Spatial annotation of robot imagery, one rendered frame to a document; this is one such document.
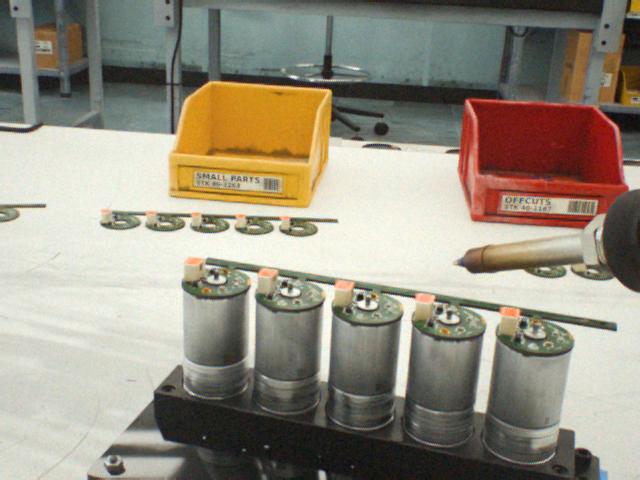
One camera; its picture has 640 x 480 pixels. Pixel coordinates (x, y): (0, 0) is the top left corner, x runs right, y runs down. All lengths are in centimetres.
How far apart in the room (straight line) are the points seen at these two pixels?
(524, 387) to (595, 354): 14
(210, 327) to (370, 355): 6
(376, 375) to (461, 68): 446
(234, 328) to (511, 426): 10
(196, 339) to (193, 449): 4
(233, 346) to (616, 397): 17
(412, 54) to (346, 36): 37
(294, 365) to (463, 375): 6
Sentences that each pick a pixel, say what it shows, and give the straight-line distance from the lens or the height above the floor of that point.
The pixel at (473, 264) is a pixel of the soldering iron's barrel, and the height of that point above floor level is 84.
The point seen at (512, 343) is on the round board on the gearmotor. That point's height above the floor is 81.
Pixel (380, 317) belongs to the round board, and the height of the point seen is 81.
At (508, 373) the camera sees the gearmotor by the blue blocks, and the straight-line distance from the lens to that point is 28.
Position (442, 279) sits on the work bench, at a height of 75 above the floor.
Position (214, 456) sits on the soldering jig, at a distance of 30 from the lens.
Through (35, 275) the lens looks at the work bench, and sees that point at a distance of 48.
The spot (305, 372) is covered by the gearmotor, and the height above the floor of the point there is 79.
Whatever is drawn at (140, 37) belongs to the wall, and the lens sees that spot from 491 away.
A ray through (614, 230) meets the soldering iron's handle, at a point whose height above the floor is 87.
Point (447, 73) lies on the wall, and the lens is 473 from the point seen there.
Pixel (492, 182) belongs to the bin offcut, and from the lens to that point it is 57.
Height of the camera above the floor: 94
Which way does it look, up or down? 21 degrees down
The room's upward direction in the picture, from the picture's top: 3 degrees clockwise
